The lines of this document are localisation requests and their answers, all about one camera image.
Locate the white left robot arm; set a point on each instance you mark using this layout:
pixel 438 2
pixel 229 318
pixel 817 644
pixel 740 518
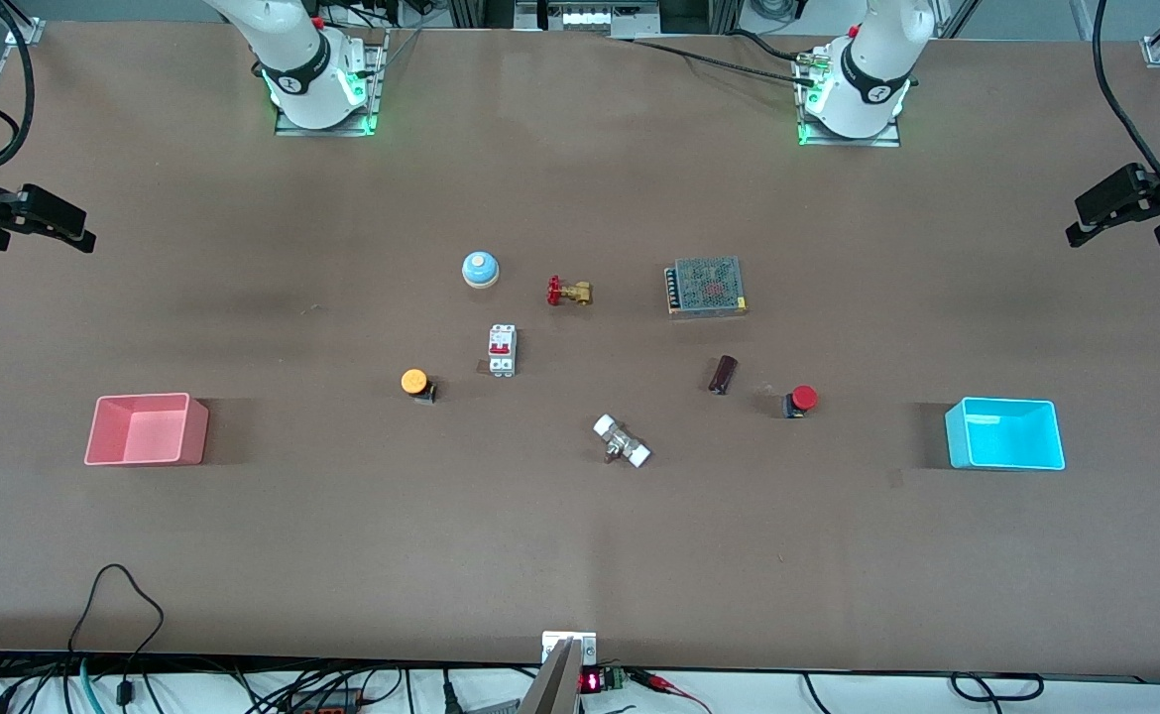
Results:
pixel 872 69

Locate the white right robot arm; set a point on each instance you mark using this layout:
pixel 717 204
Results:
pixel 288 45

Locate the module with red display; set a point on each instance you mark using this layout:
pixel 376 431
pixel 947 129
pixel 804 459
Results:
pixel 602 680

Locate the dark brown capacitor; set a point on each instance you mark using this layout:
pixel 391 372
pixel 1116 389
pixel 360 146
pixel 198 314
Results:
pixel 723 375

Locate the red push button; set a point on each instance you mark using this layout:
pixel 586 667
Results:
pixel 803 399

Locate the red clip lead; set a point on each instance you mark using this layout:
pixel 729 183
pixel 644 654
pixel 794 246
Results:
pixel 674 686

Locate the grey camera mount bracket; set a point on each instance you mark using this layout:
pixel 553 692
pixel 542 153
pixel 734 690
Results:
pixel 562 674

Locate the pink plastic box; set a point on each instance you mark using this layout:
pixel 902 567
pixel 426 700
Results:
pixel 144 431

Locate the cyan plastic box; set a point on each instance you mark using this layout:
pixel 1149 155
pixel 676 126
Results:
pixel 1004 436

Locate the blue call bell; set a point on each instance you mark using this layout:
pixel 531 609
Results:
pixel 480 269

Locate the metal mesh power supply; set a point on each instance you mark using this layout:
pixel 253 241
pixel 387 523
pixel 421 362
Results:
pixel 707 286

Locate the yellow push button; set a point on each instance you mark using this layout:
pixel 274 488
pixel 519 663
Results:
pixel 414 381

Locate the white circuit breaker red switch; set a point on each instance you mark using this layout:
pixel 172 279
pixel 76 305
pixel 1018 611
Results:
pixel 502 350

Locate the white and silver pipe fitting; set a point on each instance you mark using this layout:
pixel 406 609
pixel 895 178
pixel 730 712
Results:
pixel 622 441

